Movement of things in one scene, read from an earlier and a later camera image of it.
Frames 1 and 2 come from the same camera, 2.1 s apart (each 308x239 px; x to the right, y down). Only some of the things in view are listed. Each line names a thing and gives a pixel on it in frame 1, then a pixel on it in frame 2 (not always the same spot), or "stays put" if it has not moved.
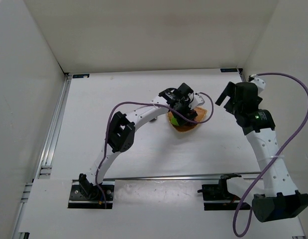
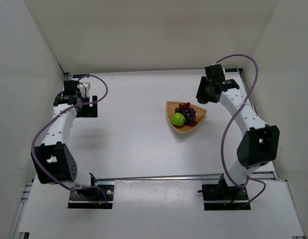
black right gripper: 230,94 -> 201,92
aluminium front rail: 169,177 stays put
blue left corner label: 80,76 stays put
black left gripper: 184,113 -> 87,109
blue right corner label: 229,70 stays put
